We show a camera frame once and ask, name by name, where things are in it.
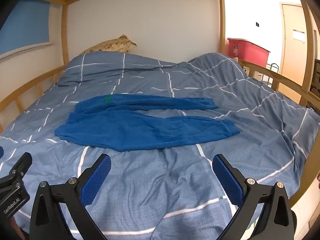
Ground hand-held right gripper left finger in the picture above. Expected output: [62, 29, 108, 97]
[29, 153, 112, 240]

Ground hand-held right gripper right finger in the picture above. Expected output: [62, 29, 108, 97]
[212, 154, 296, 240]

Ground blue fleece pants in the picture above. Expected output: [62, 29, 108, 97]
[54, 93, 241, 152]

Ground blue checked duvet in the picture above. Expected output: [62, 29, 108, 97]
[0, 52, 320, 240]

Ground blue window blind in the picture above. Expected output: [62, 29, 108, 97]
[0, 0, 50, 53]

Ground red storage bin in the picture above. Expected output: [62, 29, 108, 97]
[227, 37, 271, 68]

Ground black chair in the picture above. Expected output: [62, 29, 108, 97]
[309, 58, 320, 111]

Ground floral beige pillow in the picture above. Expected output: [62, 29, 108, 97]
[79, 34, 137, 55]

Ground beige door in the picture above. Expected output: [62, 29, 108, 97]
[279, 2, 320, 82]

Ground white paper sign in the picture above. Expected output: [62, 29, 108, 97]
[292, 29, 306, 42]

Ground black wire rack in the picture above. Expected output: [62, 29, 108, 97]
[261, 63, 280, 88]

